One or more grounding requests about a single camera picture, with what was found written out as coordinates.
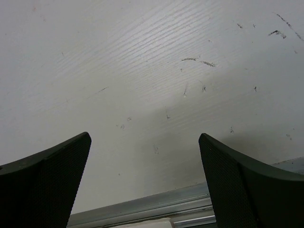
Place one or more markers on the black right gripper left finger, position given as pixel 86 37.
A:
pixel 39 191

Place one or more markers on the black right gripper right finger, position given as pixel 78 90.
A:
pixel 247 193

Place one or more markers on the aluminium table edge rail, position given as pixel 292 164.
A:
pixel 185 207

